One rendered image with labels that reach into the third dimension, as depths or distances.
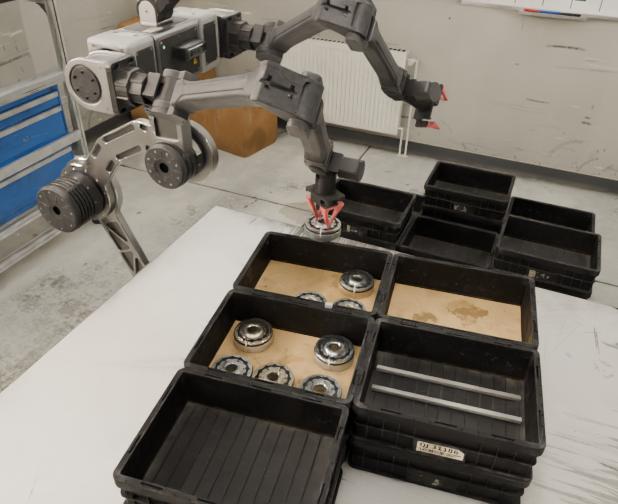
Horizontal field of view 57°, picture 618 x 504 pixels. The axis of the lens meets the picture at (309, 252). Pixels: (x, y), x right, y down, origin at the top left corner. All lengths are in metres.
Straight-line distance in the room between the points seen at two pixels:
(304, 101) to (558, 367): 1.12
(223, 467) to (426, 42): 3.50
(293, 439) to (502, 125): 3.38
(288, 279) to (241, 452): 0.62
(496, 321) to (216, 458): 0.86
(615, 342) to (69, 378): 1.60
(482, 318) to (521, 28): 2.77
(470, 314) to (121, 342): 1.02
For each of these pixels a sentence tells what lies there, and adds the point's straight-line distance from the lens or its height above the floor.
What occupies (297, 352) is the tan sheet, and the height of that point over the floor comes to 0.83.
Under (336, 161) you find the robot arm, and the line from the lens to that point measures 1.48.
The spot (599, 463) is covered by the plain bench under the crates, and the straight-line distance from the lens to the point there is 1.63.
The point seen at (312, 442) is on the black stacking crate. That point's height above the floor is 0.83.
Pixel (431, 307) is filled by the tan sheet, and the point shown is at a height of 0.83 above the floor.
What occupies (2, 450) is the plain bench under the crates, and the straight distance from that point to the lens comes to 1.63.
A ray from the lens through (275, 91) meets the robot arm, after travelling 1.05.
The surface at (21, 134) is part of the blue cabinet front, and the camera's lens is 3.25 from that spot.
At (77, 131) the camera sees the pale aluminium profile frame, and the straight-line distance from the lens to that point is 3.45.
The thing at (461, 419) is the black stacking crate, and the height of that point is 0.83.
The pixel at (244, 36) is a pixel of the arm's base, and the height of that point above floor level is 1.46.
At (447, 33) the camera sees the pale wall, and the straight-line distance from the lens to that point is 4.25.
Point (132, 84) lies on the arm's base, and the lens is 1.38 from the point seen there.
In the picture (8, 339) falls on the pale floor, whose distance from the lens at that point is 3.05.
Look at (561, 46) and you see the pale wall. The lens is 4.19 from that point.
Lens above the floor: 1.90
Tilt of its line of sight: 35 degrees down
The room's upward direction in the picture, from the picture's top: 1 degrees clockwise
